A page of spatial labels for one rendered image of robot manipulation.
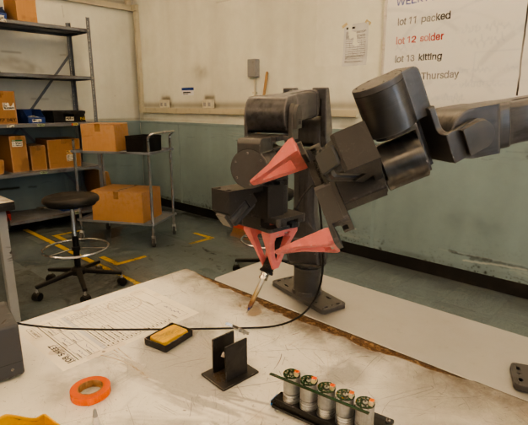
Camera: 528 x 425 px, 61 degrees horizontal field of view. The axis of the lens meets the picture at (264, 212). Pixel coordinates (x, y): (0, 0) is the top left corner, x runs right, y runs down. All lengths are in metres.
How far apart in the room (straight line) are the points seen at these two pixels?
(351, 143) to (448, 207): 2.87
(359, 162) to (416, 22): 2.96
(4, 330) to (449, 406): 0.70
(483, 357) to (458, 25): 2.60
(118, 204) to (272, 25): 2.03
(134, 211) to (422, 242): 2.35
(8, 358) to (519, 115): 0.82
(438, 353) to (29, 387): 0.70
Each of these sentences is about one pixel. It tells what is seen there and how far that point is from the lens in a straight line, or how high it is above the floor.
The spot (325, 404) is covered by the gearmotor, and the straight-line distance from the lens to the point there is 0.67.
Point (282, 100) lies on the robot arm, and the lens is 0.71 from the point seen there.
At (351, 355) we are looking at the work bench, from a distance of 0.86.
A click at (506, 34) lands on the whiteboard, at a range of 3.17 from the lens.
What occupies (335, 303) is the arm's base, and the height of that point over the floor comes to 0.76.
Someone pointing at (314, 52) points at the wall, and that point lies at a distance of 3.84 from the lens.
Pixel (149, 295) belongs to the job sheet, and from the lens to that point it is 1.11.
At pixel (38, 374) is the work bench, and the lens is 0.88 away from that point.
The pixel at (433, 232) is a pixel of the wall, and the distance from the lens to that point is 3.39.
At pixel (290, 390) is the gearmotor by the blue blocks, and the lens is 0.69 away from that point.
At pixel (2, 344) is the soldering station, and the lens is 0.85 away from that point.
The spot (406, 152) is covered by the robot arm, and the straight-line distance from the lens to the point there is 0.53.
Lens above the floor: 1.19
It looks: 14 degrees down
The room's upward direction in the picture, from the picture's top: straight up
